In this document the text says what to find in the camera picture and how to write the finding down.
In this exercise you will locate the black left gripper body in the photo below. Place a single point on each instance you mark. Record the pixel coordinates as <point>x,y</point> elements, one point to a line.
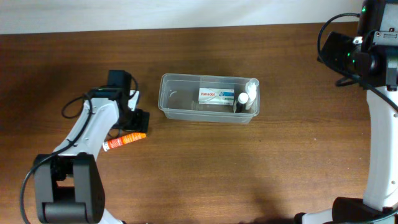
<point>133,121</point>

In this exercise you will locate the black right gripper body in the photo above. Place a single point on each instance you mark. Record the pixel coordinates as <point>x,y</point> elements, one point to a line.
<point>344,53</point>

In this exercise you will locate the white Panadol box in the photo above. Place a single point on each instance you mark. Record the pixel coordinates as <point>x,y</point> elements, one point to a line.
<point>216,96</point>

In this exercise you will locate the white squeeze bottle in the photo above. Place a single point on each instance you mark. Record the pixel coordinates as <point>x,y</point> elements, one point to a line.
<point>251,90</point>

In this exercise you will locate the dark bottle white cap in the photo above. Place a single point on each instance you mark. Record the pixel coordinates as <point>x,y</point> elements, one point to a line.
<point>240,103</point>

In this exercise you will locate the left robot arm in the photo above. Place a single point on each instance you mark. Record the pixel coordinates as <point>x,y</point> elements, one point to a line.
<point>67,183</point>

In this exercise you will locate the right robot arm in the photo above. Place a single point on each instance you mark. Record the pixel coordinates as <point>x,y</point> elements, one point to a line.
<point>379,203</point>

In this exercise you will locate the clear plastic container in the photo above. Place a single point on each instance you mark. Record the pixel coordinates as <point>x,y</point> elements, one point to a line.
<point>178,98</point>

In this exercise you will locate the orange tube white cap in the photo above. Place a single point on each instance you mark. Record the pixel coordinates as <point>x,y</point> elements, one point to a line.
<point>123,140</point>

